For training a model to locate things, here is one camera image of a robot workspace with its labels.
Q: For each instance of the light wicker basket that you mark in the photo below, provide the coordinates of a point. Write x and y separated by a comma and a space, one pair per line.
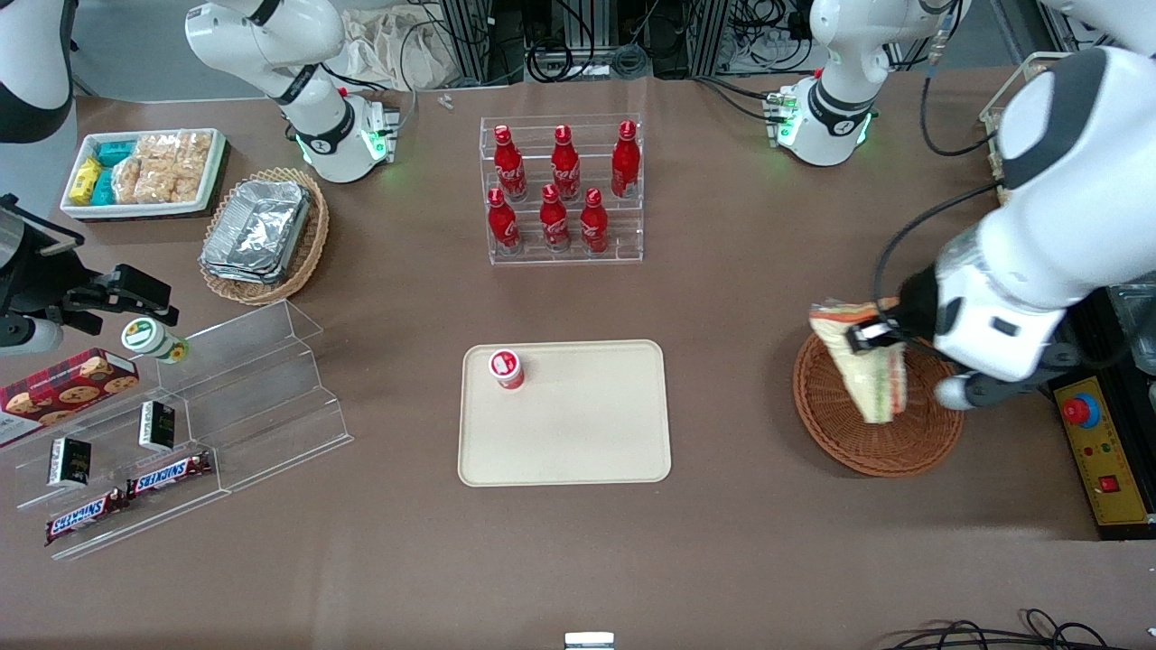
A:
307, 253

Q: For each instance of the red strawberry yogurt cup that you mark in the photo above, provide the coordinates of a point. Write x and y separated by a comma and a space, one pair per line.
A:
507, 368

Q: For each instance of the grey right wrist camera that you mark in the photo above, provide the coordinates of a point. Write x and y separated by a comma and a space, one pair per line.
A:
27, 334

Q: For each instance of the teal snack packet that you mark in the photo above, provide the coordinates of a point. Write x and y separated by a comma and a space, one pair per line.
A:
116, 152
104, 188

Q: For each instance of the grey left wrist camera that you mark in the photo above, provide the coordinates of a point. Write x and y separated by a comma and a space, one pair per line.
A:
984, 393

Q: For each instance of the red tartan cookie box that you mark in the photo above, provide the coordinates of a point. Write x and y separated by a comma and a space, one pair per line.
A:
63, 393

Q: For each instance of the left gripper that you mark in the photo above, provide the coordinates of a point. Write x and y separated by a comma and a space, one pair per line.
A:
918, 305

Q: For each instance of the yellow snack packet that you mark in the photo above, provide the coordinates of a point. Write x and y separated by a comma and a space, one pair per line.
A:
86, 181

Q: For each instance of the clear acrylic stepped snack shelf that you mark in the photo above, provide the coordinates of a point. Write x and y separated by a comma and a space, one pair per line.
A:
262, 397

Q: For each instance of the green sunflower yogurt cup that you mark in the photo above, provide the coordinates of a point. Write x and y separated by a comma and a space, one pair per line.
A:
146, 337

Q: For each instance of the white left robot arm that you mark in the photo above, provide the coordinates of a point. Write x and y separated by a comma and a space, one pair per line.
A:
1075, 181

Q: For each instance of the Snickers chocolate bar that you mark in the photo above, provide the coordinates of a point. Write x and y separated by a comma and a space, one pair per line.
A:
170, 474
86, 517

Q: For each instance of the small black chocolate box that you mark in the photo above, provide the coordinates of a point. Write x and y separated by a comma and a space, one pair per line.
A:
157, 426
69, 462

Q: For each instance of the white cloth bag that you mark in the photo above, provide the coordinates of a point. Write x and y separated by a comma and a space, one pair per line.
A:
397, 50

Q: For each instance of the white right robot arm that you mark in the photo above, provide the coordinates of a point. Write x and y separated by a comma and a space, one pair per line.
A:
316, 135

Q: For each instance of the clear rice cracker bag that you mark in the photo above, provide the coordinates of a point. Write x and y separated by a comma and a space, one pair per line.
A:
191, 167
140, 176

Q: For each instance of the red emergency stop button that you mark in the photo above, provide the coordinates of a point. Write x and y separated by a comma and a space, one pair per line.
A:
1080, 412

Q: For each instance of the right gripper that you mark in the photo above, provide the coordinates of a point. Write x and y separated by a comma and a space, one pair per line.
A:
38, 273

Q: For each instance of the triangle sandwich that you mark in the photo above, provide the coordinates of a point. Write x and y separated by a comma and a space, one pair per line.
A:
867, 384

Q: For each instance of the clear plastic container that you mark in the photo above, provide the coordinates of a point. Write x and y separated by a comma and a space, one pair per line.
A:
1136, 329

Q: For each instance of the beige plastic tray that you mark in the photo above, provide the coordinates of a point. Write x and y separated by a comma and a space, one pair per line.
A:
578, 424

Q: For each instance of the white plastic snack bin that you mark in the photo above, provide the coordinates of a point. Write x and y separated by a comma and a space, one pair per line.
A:
144, 209

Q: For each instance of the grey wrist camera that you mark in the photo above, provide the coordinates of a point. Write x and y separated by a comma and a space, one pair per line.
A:
27, 334
984, 393

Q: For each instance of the dark brown wicker basket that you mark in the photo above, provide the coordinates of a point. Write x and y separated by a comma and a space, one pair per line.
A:
885, 447

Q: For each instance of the red cola bottle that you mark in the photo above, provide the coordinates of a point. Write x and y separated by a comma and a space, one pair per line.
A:
593, 224
625, 162
503, 224
565, 167
509, 167
554, 221

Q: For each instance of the clear acrylic bottle rack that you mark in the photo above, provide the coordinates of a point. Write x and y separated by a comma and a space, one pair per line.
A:
623, 235

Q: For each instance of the yellow black control box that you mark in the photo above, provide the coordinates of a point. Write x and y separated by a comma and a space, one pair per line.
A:
1106, 460

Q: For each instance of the clear acrylic box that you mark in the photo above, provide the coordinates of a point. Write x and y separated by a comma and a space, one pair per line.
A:
993, 135

